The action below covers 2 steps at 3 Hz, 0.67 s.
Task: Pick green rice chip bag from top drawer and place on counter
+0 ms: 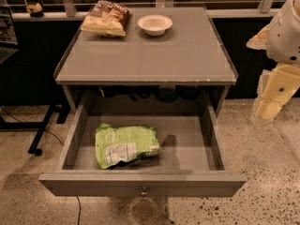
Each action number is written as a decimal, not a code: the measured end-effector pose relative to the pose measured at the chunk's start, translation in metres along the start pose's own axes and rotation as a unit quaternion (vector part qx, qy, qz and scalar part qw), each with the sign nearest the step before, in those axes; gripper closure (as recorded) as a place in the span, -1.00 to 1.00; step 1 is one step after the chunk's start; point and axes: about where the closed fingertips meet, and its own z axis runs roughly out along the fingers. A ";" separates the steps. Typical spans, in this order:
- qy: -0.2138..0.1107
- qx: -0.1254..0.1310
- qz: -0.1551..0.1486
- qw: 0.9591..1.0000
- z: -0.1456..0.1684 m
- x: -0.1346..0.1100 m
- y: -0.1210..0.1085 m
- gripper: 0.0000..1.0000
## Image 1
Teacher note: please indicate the brown yellow chip bag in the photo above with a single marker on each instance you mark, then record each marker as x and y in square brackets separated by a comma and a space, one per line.
[107, 18]

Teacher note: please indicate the grey cabinet with counter top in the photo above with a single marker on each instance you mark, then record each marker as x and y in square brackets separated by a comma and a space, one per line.
[189, 53]

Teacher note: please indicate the green rice chip bag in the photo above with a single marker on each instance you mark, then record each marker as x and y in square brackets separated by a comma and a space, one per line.
[124, 144]

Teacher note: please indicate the metal drawer knob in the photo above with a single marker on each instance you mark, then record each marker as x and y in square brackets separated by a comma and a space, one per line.
[144, 192]

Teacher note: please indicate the open grey drawer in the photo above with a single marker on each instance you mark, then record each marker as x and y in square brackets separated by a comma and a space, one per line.
[191, 160]

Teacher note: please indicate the small yellow object on ledge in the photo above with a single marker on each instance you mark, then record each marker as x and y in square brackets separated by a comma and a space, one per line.
[35, 10]

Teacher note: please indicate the white bowl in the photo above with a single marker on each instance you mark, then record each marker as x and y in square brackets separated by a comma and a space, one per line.
[155, 25]

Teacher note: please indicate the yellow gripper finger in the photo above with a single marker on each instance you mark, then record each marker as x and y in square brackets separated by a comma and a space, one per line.
[264, 112]

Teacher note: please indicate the black desk frame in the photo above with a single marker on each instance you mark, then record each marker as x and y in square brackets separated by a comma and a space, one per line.
[29, 94]

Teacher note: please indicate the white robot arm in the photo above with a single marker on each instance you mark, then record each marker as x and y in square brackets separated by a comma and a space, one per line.
[281, 41]

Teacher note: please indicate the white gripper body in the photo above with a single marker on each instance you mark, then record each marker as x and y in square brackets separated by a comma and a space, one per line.
[285, 37]

